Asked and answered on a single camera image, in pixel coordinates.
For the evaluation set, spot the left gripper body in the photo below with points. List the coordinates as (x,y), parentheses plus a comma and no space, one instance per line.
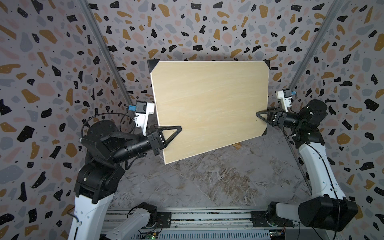
(155,142)

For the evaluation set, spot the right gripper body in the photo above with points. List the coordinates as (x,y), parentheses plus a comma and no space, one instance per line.
(281,119)

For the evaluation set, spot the light wooden board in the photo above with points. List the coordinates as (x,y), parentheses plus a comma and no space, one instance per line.
(215,103)

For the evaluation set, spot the small wooden easel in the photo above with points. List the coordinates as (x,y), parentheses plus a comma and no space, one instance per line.
(237,146)

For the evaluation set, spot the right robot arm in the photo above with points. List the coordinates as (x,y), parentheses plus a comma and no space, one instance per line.
(328,209)

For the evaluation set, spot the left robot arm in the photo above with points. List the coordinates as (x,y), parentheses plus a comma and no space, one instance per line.
(110,153)

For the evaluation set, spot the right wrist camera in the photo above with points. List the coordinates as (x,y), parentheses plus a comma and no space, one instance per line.
(285,96)

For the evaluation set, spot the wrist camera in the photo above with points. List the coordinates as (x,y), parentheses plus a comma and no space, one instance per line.
(285,96)
(142,111)

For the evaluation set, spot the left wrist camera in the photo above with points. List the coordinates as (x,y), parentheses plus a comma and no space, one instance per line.
(142,111)

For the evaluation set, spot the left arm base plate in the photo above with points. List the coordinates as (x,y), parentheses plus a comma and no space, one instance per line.
(162,220)

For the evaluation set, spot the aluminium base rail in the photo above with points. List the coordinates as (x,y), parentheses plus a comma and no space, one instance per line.
(202,224)

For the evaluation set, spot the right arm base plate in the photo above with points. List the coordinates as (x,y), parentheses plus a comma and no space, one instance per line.
(259,220)

